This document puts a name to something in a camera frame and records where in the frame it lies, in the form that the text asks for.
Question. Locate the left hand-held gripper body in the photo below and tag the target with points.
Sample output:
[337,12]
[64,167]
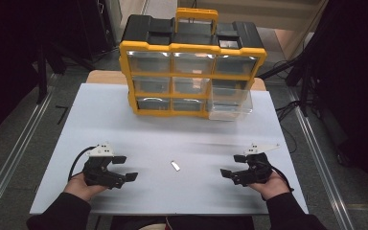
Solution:
[97,167]

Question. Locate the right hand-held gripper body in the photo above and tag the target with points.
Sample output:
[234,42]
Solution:
[255,169]

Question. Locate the person's right hand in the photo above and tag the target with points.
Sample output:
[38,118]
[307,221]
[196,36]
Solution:
[273,187]

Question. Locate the person's left hand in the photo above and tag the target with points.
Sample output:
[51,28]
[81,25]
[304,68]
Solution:
[81,188]

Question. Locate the white table sheet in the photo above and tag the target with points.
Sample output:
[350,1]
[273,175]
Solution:
[159,140]

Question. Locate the small silver flat piece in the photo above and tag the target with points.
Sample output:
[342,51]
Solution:
[175,165]

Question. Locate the open clear plastic drawer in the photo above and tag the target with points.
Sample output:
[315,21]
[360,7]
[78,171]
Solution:
[231,103]

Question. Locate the black metal stand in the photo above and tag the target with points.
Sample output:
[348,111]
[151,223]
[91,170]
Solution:
[41,76]

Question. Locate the yellow black drawer organizer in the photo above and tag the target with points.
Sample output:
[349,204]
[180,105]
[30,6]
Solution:
[185,64]

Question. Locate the metal floor rail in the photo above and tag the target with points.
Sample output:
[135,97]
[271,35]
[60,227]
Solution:
[16,153]
[321,159]

